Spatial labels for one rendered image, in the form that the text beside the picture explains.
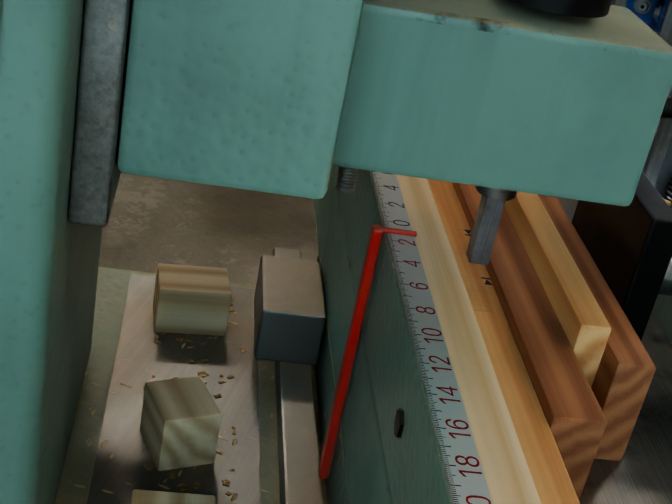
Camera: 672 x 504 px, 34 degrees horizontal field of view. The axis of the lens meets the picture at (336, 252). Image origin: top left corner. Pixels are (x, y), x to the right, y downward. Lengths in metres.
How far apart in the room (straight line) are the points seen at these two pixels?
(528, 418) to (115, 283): 0.38
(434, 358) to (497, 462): 0.05
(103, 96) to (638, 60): 0.21
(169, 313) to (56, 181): 0.32
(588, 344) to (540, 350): 0.02
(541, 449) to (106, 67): 0.21
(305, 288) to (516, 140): 0.25
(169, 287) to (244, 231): 1.94
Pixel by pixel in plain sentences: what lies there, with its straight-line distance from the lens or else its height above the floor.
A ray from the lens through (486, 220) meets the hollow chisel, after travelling 0.50.
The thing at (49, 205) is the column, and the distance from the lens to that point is 0.38.
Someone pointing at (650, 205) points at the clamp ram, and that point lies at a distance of 0.51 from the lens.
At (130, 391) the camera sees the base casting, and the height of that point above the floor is 0.80.
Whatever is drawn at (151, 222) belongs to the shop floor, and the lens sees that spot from 2.60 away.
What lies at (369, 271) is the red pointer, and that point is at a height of 0.94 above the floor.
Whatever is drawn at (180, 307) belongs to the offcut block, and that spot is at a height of 0.82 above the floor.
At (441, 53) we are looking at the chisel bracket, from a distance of 0.43.
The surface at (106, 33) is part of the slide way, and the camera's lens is 0.39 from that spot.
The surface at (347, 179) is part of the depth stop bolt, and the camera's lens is 0.54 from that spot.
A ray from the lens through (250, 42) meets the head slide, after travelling 0.39.
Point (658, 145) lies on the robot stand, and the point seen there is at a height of 0.80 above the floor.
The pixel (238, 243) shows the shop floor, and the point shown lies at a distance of 2.56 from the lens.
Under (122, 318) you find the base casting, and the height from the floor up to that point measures 0.80.
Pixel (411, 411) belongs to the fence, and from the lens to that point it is 0.41.
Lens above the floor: 1.17
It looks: 27 degrees down
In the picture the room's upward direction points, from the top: 12 degrees clockwise
